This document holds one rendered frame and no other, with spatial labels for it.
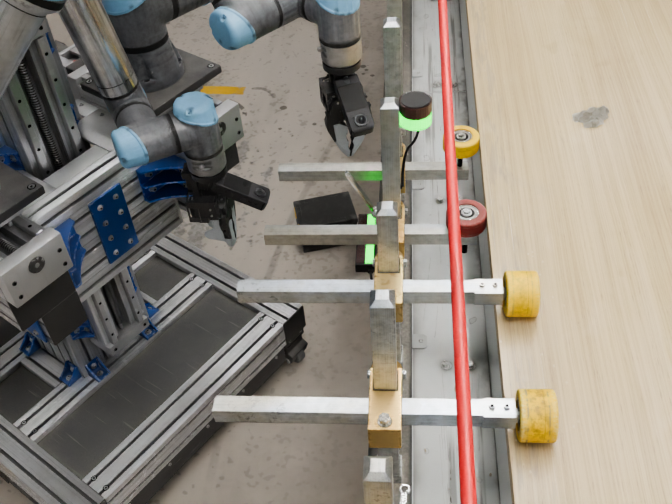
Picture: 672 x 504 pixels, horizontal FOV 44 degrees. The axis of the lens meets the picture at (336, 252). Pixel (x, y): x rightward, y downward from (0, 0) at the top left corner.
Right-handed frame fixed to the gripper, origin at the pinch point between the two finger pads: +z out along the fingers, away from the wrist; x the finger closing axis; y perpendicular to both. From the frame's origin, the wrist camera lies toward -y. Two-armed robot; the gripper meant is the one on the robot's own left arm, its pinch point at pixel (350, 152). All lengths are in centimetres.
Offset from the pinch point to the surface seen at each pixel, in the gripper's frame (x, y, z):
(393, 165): -6.5, -7.0, -0.1
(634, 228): -47, -29, 11
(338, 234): 5.5, -6.6, 14.7
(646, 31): -87, 33, 11
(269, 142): -4, 144, 101
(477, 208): -21.6, -13.8, 10.1
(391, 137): -6.3, -6.9, -6.8
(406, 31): -44, 90, 31
